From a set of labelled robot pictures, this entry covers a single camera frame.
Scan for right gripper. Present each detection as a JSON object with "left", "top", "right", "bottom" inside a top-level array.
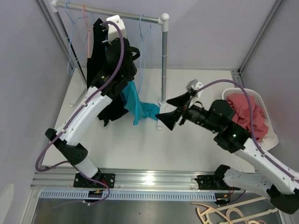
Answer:
[{"left": 155, "top": 92, "right": 219, "bottom": 133}]

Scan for teal t shirt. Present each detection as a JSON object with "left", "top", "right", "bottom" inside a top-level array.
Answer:
[{"left": 104, "top": 45, "right": 162, "bottom": 126}]

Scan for salmon pink t shirt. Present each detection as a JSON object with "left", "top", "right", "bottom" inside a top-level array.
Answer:
[{"left": 226, "top": 93, "right": 269, "bottom": 142}]

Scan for light blue wire hanger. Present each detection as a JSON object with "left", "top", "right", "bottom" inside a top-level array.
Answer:
[
  {"left": 64, "top": 1, "right": 88, "bottom": 76},
  {"left": 137, "top": 14, "right": 151, "bottom": 93}
]

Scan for green and white t shirt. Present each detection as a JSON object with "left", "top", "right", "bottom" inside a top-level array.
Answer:
[{"left": 260, "top": 129, "right": 279, "bottom": 151}]

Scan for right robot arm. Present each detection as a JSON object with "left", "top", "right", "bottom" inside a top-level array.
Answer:
[{"left": 156, "top": 92, "right": 299, "bottom": 214}]

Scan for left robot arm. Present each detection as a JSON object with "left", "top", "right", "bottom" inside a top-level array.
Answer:
[{"left": 45, "top": 38, "right": 140, "bottom": 187}]

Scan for black t shirt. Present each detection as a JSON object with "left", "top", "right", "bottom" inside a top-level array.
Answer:
[{"left": 87, "top": 18, "right": 128, "bottom": 126}]

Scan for pink plastic hanger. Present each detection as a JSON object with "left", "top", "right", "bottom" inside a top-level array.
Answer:
[{"left": 82, "top": 5, "right": 93, "bottom": 58}]

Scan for silver clothes rack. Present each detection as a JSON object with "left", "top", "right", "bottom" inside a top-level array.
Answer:
[{"left": 48, "top": 0, "right": 171, "bottom": 130}]

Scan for white laundry basket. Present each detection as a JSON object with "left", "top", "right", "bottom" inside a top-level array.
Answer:
[{"left": 221, "top": 87, "right": 280, "bottom": 151}]

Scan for beige hangers on floor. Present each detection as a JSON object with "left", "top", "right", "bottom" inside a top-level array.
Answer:
[{"left": 192, "top": 196, "right": 278, "bottom": 224}]

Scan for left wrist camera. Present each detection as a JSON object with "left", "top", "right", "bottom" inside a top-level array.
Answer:
[{"left": 106, "top": 15, "right": 127, "bottom": 44}]

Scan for white cable duct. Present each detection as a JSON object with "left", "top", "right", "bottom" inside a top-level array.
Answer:
[{"left": 40, "top": 189, "right": 229, "bottom": 202}]

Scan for aluminium rail with mounts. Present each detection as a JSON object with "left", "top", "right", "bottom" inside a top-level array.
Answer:
[{"left": 30, "top": 165, "right": 285, "bottom": 194}]

